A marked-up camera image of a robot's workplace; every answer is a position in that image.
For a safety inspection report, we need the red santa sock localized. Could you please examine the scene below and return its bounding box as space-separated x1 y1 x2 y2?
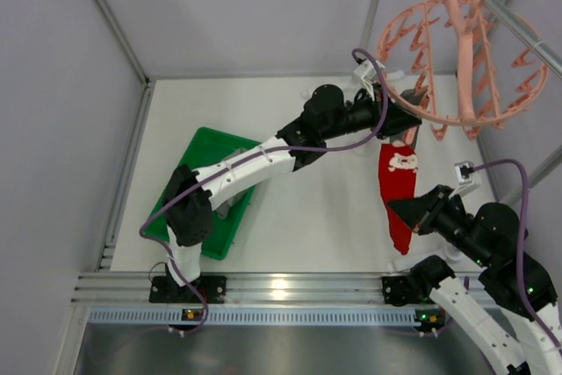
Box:
378 144 418 256

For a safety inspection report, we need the slotted white cable duct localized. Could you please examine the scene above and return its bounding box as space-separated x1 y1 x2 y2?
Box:
88 306 444 328

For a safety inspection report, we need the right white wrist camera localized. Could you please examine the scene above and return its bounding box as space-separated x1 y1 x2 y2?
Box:
451 161 481 197

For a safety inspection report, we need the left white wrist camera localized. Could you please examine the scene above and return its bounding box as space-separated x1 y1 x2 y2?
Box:
351 60 378 96

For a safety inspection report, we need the pink round clip hanger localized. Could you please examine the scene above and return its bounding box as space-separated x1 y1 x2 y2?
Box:
376 0 550 141

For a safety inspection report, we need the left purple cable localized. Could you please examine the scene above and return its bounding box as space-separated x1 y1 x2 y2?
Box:
138 47 390 332

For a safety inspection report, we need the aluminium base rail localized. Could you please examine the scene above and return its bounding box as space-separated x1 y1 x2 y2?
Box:
69 271 545 306

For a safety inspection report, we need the light grey sock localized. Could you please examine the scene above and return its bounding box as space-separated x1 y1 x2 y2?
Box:
215 148 248 220

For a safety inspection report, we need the right black mount plate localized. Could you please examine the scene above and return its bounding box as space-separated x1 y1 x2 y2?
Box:
381 276 417 306

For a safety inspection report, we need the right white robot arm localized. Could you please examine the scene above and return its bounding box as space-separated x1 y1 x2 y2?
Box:
383 185 561 374

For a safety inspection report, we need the left black mount plate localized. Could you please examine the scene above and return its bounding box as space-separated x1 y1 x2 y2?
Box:
148 276 227 304

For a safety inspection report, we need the green plastic tray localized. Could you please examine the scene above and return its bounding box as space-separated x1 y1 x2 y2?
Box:
146 127 258 260

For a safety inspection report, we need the black mount plate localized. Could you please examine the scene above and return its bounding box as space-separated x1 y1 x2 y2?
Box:
381 276 417 306
148 276 227 304

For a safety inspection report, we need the dark grey sock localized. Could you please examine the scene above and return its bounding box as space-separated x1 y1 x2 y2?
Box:
400 89 429 149

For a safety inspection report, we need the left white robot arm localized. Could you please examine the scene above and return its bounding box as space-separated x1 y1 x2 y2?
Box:
162 83 421 292

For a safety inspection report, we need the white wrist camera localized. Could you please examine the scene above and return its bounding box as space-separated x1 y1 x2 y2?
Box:
351 60 378 96
451 161 481 197

